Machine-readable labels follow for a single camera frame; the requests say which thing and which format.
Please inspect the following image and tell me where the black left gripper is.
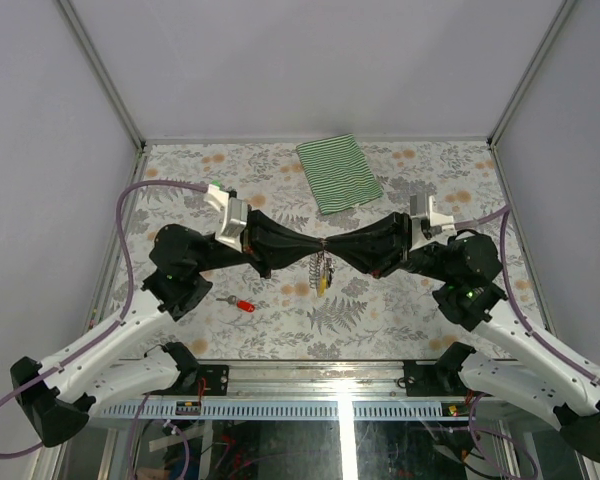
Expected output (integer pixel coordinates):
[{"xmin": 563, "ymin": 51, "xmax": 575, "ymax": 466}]
[{"xmin": 193, "ymin": 205, "xmax": 325, "ymax": 279}]

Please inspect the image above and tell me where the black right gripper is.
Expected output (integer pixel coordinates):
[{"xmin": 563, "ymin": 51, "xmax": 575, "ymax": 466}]
[{"xmin": 324, "ymin": 211, "xmax": 456, "ymax": 283}]

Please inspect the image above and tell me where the large metal keyring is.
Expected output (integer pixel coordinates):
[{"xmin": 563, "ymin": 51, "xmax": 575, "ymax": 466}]
[{"xmin": 309, "ymin": 241, "xmax": 335, "ymax": 295}]

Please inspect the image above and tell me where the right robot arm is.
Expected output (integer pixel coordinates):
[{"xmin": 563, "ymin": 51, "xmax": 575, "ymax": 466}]
[{"xmin": 324, "ymin": 213, "xmax": 600, "ymax": 463}]

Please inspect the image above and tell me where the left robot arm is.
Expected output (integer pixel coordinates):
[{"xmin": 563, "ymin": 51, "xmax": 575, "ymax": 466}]
[{"xmin": 10, "ymin": 210, "xmax": 325, "ymax": 447}]

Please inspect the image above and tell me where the red tag key lower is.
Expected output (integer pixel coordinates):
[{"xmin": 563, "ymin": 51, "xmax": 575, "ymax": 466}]
[{"xmin": 217, "ymin": 295, "xmax": 256, "ymax": 313}]

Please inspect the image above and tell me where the green white striped cloth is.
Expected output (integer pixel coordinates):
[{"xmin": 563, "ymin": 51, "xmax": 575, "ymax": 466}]
[{"xmin": 296, "ymin": 134, "xmax": 383, "ymax": 215}]

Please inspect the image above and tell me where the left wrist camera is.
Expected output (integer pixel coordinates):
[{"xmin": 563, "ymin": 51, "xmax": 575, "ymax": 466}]
[{"xmin": 204, "ymin": 184, "xmax": 249, "ymax": 252}]

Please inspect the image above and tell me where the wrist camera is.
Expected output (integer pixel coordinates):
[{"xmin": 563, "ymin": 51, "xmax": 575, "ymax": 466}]
[
  {"xmin": 204, "ymin": 184, "xmax": 249, "ymax": 252},
  {"xmin": 409, "ymin": 193, "xmax": 456, "ymax": 251}
]

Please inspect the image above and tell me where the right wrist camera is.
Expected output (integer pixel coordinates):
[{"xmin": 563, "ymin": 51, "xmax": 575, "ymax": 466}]
[{"xmin": 409, "ymin": 193, "xmax": 456, "ymax": 251}]

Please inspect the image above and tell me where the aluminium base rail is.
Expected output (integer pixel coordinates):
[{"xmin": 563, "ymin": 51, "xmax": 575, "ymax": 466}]
[{"xmin": 54, "ymin": 357, "xmax": 551, "ymax": 401}]

